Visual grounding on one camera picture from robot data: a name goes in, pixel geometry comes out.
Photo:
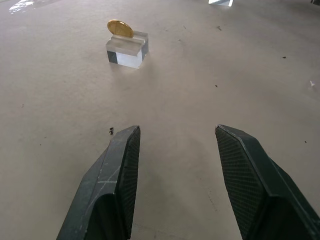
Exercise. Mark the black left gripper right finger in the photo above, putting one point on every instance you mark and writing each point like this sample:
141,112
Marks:
252,180

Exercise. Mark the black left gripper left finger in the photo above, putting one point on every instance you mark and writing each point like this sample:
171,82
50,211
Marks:
110,180

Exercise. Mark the clear acrylic block stand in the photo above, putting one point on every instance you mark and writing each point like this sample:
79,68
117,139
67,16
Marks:
128,49

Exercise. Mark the gold coin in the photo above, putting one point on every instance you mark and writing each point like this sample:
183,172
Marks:
120,28

